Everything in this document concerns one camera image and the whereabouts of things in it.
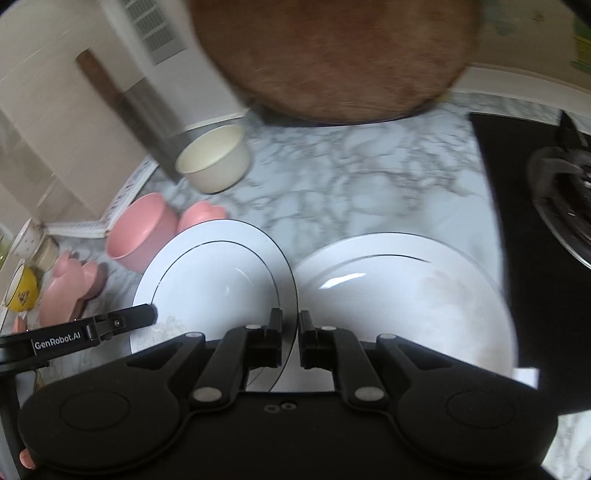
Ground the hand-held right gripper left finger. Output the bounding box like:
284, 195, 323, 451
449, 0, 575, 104
126, 308, 283, 409

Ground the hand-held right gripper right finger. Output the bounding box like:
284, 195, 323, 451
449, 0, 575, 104
298, 311, 451, 402

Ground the yellow bowl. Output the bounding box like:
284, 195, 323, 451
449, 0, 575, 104
4, 265, 41, 313

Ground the green yellow packet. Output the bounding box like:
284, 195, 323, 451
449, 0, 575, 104
570, 18, 591, 73

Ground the cream bowl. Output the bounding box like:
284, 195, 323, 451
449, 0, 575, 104
175, 124, 254, 195

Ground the white vent grille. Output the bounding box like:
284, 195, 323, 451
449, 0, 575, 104
121, 0, 188, 65

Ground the white music-note edge strip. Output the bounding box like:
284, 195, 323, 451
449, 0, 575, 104
46, 154, 160, 239

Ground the pink paw-shaped plate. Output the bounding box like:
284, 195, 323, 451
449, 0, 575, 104
39, 251, 109, 330

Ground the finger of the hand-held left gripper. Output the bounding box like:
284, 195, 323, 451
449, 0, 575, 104
91, 303, 158, 342

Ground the round wooden cutting board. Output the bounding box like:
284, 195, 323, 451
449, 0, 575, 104
187, 0, 483, 126

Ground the small beige cup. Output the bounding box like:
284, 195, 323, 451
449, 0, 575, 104
32, 237, 61, 273

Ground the pink plastic cup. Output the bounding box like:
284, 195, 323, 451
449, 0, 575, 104
178, 200, 229, 234

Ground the stove burner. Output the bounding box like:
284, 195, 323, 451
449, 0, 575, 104
526, 111, 591, 269

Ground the plain white plate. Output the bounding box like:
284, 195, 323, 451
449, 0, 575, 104
293, 233, 518, 385

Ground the white spotted cup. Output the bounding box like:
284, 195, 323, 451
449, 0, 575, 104
10, 219, 47, 259

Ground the white plate with black rim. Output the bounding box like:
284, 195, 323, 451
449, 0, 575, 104
130, 219, 300, 393

